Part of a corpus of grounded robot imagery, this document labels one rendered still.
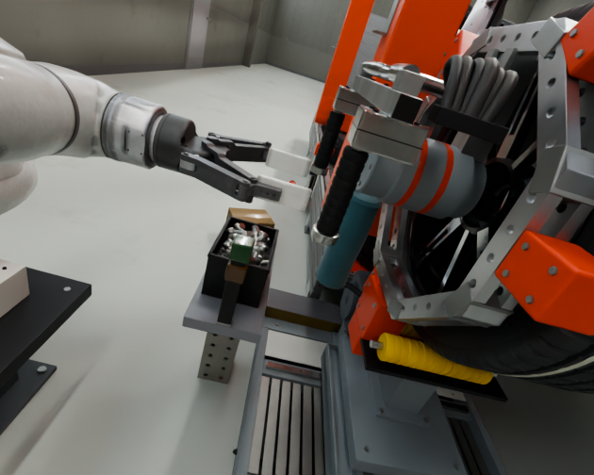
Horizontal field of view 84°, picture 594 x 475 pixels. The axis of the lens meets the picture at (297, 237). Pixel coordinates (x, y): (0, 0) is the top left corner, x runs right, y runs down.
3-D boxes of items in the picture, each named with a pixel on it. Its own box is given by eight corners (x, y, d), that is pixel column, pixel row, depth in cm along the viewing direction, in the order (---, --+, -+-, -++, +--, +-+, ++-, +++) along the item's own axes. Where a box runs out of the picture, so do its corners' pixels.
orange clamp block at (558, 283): (542, 287, 44) (594, 338, 36) (489, 272, 43) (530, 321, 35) (579, 244, 41) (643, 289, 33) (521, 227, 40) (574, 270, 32)
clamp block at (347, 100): (371, 122, 74) (381, 97, 72) (333, 109, 73) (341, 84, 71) (368, 118, 79) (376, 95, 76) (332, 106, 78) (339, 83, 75)
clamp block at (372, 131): (414, 167, 44) (432, 127, 42) (350, 147, 43) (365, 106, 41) (404, 156, 49) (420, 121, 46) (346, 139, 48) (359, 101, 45)
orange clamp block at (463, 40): (490, 71, 70) (492, 39, 73) (456, 59, 70) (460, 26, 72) (468, 92, 77) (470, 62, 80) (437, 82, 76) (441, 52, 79)
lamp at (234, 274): (242, 286, 65) (247, 270, 63) (222, 281, 65) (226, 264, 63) (246, 273, 69) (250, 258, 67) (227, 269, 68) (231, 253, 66)
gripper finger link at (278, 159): (264, 165, 54) (265, 164, 55) (305, 177, 55) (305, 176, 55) (269, 148, 53) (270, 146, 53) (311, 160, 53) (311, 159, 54)
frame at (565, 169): (447, 396, 55) (750, 20, 29) (410, 387, 54) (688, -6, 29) (383, 237, 102) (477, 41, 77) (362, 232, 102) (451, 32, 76)
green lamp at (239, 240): (248, 265, 63) (253, 248, 61) (227, 260, 62) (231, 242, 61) (252, 254, 66) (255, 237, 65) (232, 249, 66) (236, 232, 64)
